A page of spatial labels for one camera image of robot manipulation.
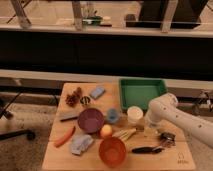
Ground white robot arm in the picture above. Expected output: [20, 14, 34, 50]
[145, 93, 213, 149]

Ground green plastic tray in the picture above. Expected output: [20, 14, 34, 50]
[119, 79, 167, 111]

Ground white plastic cup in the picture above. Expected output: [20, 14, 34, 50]
[127, 106, 143, 125]

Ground small blue cup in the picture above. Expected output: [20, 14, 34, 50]
[106, 108, 120, 124]

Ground yellow red apple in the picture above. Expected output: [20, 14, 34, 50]
[100, 124, 113, 139]

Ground orange bowl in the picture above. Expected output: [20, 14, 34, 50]
[99, 137, 126, 167]

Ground purple bowl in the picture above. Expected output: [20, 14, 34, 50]
[78, 108, 104, 133]

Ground wooden tabletop board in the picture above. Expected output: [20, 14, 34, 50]
[42, 83, 196, 171]

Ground light blue sponge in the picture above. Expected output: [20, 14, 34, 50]
[90, 86, 105, 100]

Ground black white striped ball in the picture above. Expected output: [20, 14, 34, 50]
[80, 96, 91, 106]

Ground crumpled blue cloth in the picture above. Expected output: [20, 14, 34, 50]
[70, 134, 94, 155]

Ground orange carrot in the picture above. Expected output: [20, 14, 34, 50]
[54, 126, 76, 148]

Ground brown pine cone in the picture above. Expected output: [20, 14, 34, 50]
[65, 87, 82, 107]

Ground grey rectangular block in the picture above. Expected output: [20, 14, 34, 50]
[59, 111, 79, 122]

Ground black office chair base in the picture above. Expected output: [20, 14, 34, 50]
[0, 92, 36, 141]

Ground black handled tool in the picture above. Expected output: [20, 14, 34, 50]
[131, 147, 164, 154]

